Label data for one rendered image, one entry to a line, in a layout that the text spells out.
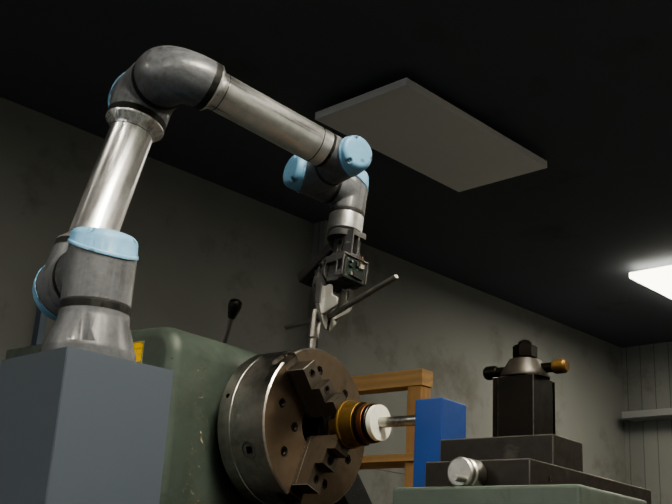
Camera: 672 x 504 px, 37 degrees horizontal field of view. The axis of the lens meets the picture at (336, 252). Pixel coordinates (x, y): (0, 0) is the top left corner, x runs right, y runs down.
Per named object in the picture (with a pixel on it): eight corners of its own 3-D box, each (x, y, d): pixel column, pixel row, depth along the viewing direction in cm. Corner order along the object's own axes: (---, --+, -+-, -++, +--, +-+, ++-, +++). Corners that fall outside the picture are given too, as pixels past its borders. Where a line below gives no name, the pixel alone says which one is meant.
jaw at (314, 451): (309, 447, 201) (291, 502, 194) (294, 435, 198) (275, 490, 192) (352, 445, 194) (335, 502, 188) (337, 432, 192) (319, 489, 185)
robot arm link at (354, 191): (326, 170, 222) (357, 184, 226) (319, 215, 217) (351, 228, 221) (345, 158, 215) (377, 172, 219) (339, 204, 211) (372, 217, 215)
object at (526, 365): (491, 376, 164) (491, 358, 164) (515, 385, 169) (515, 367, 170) (535, 371, 159) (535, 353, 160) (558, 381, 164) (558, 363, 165)
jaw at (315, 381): (293, 420, 199) (271, 367, 196) (307, 407, 203) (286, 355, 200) (337, 417, 192) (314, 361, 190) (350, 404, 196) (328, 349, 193)
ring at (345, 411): (324, 397, 194) (361, 394, 189) (354, 405, 201) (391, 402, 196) (321, 446, 192) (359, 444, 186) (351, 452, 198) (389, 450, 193)
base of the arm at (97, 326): (72, 350, 153) (81, 288, 156) (21, 361, 163) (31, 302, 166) (153, 369, 163) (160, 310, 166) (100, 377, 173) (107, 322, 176)
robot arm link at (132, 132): (43, 295, 168) (144, 37, 191) (17, 312, 180) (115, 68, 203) (108, 322, 173) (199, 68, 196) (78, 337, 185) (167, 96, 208)
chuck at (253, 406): (217, 490, 188) (243, 331, 200) (323, 522, 210) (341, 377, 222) (252, 489, 183) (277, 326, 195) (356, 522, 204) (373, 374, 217)
